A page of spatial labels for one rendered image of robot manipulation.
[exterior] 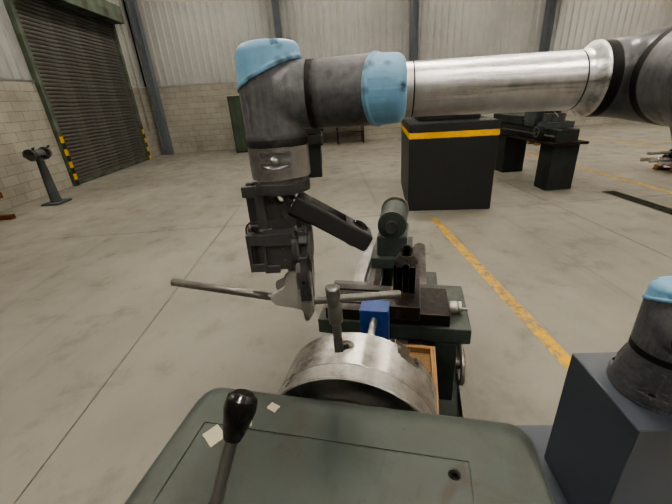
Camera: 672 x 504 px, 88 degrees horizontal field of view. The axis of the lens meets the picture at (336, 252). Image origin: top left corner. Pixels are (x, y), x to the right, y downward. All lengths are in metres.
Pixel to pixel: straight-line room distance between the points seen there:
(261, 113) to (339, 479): 0.42
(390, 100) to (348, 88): 0.05
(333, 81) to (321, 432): 0.43
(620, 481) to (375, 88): 0.83
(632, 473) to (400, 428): 0.53
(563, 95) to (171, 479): 0.69
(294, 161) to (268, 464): 0.37
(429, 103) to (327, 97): 0.18
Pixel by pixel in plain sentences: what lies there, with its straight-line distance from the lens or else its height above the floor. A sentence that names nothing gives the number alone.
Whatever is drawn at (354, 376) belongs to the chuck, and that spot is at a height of 1.24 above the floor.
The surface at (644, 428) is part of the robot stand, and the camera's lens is 0.86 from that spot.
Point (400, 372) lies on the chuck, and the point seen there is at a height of 1.21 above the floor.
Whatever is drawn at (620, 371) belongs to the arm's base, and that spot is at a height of 1.14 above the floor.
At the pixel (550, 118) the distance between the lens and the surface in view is 6.87.
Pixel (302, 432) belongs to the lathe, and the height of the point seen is 1.26.
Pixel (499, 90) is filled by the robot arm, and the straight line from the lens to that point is 0.55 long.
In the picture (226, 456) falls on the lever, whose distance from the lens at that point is 0.40.
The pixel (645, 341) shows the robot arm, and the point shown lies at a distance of 0.86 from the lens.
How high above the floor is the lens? 1.66
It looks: 24 degrees down
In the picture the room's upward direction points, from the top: 4 degrees counter-clockwise
